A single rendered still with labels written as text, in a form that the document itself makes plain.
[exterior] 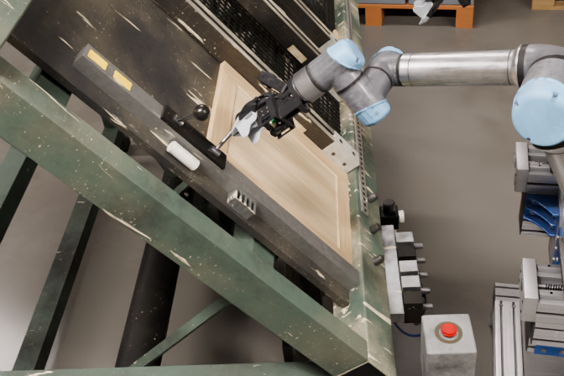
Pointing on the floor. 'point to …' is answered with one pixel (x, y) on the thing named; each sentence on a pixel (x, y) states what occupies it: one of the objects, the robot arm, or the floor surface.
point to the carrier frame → (151, 286)
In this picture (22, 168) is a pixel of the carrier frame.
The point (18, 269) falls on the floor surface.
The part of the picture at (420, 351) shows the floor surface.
